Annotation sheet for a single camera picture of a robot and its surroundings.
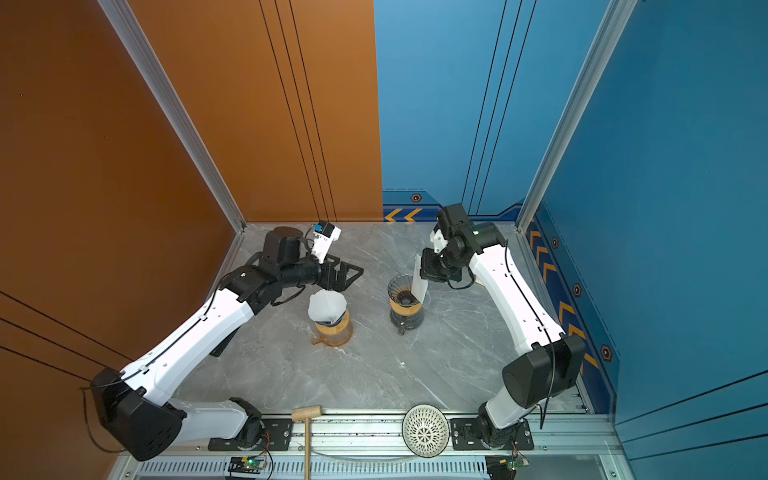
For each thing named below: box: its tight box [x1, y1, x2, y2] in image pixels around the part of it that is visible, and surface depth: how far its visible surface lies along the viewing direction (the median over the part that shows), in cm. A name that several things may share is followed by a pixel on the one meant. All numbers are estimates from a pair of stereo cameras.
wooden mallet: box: [291, 405, 323, 480], surface depth 76 cm
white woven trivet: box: [402, 404, 451, 458], surface depth 74 cm
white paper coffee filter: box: [308, 289, 347, 324], surface depth 82 cm
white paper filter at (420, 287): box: [411, 254, 429, 304], surface depth 76 cm
